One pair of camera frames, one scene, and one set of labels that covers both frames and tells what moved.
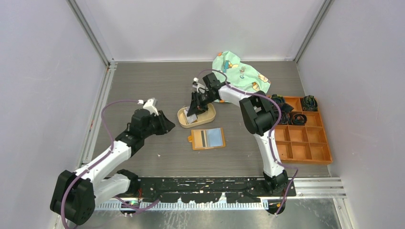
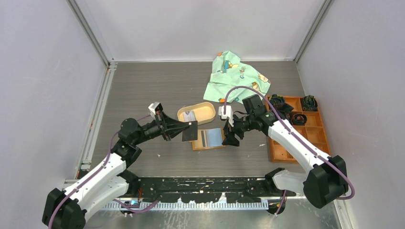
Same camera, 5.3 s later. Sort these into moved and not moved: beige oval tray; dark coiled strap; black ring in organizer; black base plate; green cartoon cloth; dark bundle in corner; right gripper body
Moved: right gripper body
Not moved: black ring in organizer; beige oval tray; dark bundle in corner; dark coiled strap; green cartoon cloth; black base plate
